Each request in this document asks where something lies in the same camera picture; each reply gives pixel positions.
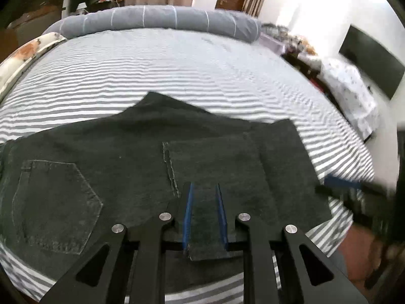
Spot dark grey denim pants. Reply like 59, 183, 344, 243
1, 93, 331, 292

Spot blue jeans operator leg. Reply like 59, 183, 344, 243
329, 249, 348, 277

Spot white dotted cloth pile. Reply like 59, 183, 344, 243
320, 58, 380, 141

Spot grey white striped bed sheet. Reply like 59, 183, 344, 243
0, 26, 376, 304

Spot grey long bolster pillow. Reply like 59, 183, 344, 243
44, 5, 261, 43

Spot floral white orange pillow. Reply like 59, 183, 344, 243
0, 32, 67, 102

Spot dark carved wooden headboard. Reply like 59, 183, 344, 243
1, 0, 64, 60

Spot black wall television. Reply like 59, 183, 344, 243
339, 25, 404, 99

